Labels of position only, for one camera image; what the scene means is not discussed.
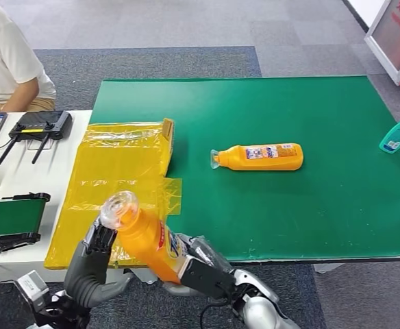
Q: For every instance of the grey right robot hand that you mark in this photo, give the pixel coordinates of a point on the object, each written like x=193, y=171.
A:
x=206, y=279

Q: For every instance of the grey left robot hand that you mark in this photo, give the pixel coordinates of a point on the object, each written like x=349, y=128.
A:
x=86, y=277

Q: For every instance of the orange Tide detergent bottle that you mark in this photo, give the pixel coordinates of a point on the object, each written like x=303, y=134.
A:
x=144, y=240

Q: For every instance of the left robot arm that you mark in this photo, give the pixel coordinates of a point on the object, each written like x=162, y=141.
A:
x=66, y=317

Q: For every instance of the person's left forearm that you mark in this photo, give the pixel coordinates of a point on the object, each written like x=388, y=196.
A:
x=22, y=95

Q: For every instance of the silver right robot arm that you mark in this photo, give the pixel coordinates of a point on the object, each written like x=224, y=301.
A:
x=261, y=313

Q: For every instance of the teal plastic bottle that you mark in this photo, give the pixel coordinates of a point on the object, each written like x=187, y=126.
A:
x=398, y=135

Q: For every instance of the small green belt conveyor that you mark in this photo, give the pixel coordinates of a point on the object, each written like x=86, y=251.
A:
x=8, y=218

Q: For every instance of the yellow plastic wrapped cardboard box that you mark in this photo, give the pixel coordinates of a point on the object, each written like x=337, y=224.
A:
x=117, y=163

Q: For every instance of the white table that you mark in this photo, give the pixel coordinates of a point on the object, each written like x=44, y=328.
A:
x=32, y=177

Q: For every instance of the black remote controller with antennas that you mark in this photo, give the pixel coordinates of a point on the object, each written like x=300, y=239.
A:
x=41, y=121

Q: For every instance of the green mat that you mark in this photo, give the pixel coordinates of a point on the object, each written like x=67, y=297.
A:
x=255, y=109

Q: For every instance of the person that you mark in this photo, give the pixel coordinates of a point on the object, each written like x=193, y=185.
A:
x=1, y=50

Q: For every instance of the red and white sign stand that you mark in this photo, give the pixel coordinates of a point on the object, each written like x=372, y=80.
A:
x=395, y=36

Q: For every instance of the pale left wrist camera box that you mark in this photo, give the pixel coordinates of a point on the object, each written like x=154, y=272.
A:
x=32, y=288

